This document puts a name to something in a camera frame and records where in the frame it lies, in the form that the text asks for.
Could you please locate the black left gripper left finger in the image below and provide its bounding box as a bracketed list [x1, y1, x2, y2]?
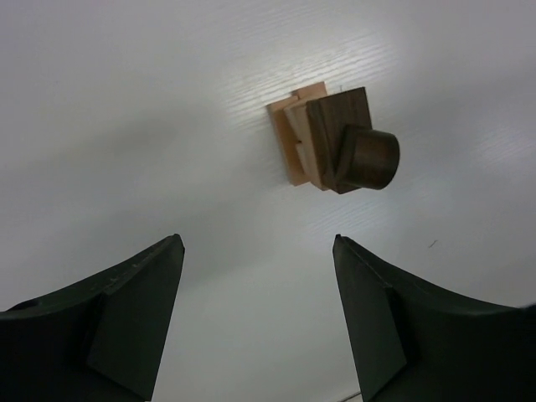
[1, 234, 185, 401]

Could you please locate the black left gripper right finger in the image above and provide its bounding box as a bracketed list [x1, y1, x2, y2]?
[332, 235, 535, 401]

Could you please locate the dark wood cube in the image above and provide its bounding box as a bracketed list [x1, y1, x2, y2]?
[335, 126, 400, 193]

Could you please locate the plain long light wood block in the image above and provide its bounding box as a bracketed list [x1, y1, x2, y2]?
[266, 95, 309, 186]

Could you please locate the dark wood arch block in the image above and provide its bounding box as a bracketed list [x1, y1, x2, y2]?
[306, 87, 372, 194]

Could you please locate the thin light wood plank block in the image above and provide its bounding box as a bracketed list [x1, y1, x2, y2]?
[293, 104, 327, 191]

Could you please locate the engraved long light wood block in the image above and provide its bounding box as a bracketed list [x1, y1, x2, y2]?
[292, 81, 327, 100]

